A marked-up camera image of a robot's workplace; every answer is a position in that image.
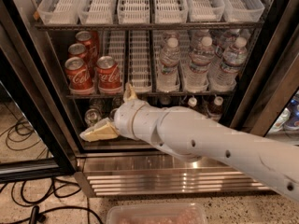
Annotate coke can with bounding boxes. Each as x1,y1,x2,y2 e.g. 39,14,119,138
68,43,90,63
75,31,99,58
96,56,121,94
64,57,94,95

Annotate right front water bottle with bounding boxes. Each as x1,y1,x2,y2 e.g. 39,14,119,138
208,37,248,91

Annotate right brown tea bottle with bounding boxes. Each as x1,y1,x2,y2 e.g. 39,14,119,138
206,96,223,121

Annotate empty white tray middle shelf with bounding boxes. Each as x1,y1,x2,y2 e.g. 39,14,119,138
128,31,152,93

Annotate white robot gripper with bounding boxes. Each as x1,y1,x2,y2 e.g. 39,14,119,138
79,82,163,142

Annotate left brown tea bottle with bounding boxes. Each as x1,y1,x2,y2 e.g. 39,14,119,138
188,97,197,108

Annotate glass fridge door left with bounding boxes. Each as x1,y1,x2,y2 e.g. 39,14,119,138
0,27,74,184

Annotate black floor cables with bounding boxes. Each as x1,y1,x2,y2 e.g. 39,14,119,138
0,115,104,224

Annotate green soda can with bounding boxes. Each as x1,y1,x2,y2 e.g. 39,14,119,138
84,108,102,127
108,108,118,121

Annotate stainless steel fridge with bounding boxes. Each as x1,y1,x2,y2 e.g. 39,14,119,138
0,0,298,197

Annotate top shelf white tray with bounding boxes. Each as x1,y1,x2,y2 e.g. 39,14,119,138
117,0,150,24

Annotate clear plastic container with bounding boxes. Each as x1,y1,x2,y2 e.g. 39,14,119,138
106,203,208,224

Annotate middle front water bottle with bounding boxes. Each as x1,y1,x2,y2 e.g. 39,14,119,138
186,36,215,92

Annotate brown tea bottle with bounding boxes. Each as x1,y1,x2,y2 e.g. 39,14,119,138
206,96,223,121
188,97,197,108

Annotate left front water bottle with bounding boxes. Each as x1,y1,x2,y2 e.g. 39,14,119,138
158,37,180,92

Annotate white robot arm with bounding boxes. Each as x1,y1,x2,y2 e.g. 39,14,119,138
80,85,299,202

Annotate left green soda can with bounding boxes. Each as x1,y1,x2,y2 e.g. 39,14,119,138
84,108,102,127

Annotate water bottle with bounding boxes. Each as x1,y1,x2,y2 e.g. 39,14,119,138
158,37,180,92
186,36,215,92
208,37,248,91

